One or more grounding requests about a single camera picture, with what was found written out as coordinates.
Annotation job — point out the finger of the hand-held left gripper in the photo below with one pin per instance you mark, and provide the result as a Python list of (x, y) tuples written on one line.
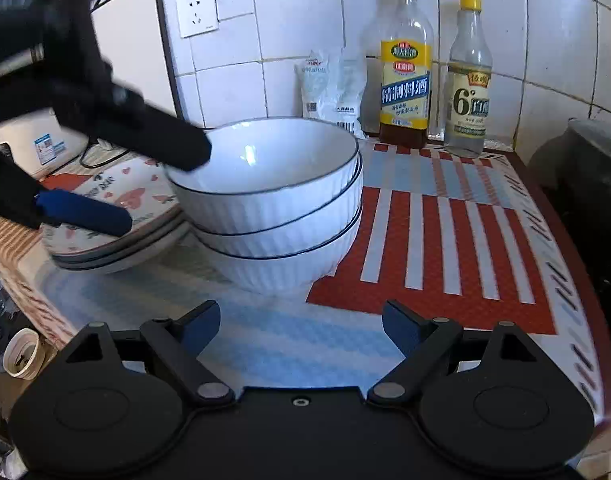
[(170, 135), (85, 210)]

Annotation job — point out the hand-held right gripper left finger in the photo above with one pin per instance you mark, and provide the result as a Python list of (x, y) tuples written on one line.
[(208, 320)]

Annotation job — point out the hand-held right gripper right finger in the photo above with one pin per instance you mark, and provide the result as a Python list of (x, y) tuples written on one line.
[(400, 325)]

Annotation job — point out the white dark rimmed plate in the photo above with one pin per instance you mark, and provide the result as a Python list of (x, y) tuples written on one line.
[(110, 256), (110, 268)]

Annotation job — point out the white pink printed plate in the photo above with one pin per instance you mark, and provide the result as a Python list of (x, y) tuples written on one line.
[(140, 195)]

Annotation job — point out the white ribbed bowl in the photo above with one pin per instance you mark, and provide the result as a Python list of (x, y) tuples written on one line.
[(285, 270), (270, 160), (285, 220)]

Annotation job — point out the white board black edge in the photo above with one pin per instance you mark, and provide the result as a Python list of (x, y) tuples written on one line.
[(130, 45)]

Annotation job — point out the white rice cooker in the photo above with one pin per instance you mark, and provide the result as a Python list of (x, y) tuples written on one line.
[(20, 135)]

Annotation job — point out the striped red blue tablecloth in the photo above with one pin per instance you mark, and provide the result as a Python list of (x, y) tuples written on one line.
[(435, 240)]

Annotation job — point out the white salt packet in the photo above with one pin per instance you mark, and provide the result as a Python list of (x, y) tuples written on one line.
[(315, 85)]

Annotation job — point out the clear plastic packet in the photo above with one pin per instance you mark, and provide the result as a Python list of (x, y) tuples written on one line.
[(349, 95)]

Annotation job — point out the clear vinegar bottle yellow cap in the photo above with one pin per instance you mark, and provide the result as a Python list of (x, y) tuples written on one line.
[(468, 110)]

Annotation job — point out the yellow label cooking wine bottle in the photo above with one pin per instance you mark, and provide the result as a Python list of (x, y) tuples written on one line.
[(405, 85)]

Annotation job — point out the black pot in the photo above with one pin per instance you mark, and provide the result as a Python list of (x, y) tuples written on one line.
[(585, 170)]

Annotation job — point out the white wall socket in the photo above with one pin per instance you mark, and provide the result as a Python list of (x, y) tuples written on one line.
[(198, 12)]

